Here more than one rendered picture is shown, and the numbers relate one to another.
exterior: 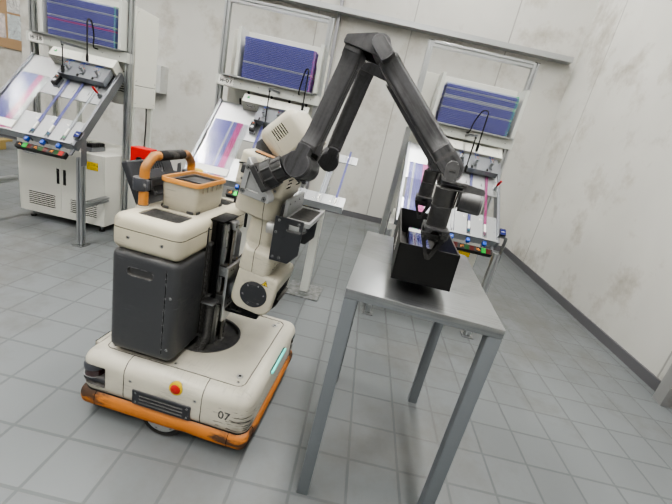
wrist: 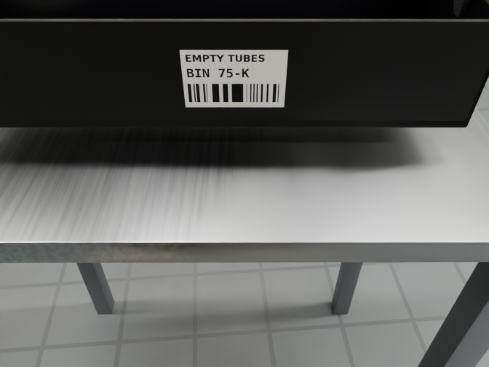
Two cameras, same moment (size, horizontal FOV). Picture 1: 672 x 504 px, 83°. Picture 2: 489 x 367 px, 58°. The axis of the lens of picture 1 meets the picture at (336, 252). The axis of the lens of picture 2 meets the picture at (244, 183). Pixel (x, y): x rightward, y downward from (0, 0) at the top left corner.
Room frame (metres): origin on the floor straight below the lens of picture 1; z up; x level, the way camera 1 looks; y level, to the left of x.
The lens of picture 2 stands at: (1.30, 0.17, 1.10)
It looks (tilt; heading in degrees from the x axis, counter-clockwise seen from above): 42 degrees down; 264
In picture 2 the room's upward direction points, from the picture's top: straight up
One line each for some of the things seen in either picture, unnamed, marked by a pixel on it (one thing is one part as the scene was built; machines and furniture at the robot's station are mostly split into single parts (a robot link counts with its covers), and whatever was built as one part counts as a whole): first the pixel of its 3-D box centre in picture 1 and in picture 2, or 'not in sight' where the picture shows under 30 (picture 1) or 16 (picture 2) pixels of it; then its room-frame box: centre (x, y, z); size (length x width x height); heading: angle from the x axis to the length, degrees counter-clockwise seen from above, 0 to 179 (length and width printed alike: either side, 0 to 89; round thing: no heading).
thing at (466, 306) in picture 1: (391, 359); (212, 287); (1.31, -0.31, 0.40); 0.70 x 0.45 x 0.80; 174
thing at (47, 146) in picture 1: (76, 142); not in sight; (2.95, 2.19, 0.66); 1.01 x 0.73 x 1.31; 179
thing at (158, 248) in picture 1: (193, 261); not in sight; (1.39, 0.55, 0.59); 0.55 x 0.34 x 0.83; 174
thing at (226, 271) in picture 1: (256, 285); not in sight; (1.43, 0.29, 0.53); 0.28 x 0.27 x 0.25; 174
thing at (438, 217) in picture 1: (437, 219); not in sight; (1.03, -0.25, 1.04); 0.10 x 0.07 x 0.07; 174
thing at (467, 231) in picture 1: (435, 225); not in sight; (2.90, -0.71, 0.65); 1.01 x 0.73 x 1.29; 179
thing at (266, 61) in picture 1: (279, 65); not in sight; (2.98, 0.70, 1.52); 0.51 x 0.13 x 0.27; 89
